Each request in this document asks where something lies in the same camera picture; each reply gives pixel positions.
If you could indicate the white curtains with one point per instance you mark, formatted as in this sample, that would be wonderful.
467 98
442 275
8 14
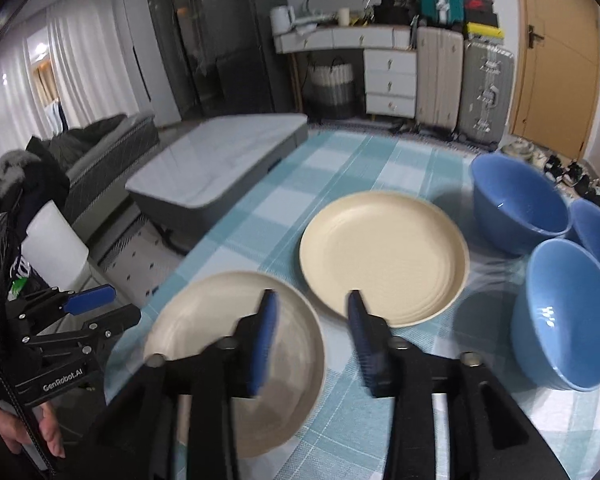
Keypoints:
90 70

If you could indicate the beige suitcase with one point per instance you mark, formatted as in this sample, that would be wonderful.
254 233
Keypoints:
437 80

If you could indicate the person's left hand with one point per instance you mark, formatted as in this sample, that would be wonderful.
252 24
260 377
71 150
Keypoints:
49 430

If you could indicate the white cylinder container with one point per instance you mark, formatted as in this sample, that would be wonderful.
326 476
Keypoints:
55 245

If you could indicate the stack of black boxes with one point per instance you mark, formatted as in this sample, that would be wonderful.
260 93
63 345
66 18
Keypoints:
480 0

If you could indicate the blue bowl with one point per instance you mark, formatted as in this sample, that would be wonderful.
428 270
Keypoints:
520 210
597 235
560 310

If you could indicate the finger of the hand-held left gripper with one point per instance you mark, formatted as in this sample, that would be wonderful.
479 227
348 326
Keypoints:
110 327
87 299

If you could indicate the wooden door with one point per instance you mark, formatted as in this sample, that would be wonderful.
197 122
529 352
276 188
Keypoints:
555 60

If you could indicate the white dresser desk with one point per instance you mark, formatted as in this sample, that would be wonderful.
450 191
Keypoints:
390 85

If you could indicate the dark green duvet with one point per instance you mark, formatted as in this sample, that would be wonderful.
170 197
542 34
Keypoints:
85 140

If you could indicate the teal checked tablecloth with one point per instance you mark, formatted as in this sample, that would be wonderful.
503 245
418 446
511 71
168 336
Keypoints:
380 170

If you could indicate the dark clothes pile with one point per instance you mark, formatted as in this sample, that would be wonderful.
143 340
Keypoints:
35 180

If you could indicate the yellow tool case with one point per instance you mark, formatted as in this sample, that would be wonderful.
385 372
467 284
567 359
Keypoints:
484 31

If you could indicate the grey marble-top low table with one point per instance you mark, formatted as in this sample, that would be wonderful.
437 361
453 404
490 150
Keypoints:
220 160

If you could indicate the white wardrobe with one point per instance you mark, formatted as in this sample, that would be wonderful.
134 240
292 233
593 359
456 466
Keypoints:
145 60

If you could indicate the silver suitcase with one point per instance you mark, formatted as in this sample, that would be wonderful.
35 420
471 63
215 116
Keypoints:
485 95

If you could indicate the dark glass cabinet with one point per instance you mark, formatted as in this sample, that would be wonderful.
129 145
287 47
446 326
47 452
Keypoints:
240 35

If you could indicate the grey quilted mattress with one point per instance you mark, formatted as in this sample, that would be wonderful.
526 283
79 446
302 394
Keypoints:
115 160

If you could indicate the row of shoes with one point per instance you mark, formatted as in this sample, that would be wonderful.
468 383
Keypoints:
570 172

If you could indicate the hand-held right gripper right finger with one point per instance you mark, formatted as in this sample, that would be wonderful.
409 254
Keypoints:
362 350

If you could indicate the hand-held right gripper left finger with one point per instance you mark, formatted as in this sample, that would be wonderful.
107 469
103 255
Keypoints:
264 345

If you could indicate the cream plate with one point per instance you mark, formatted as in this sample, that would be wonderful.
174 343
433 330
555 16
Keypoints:
380 250
205 320

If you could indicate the striped laundry basket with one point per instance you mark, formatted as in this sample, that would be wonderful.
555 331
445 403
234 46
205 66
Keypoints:
330 90

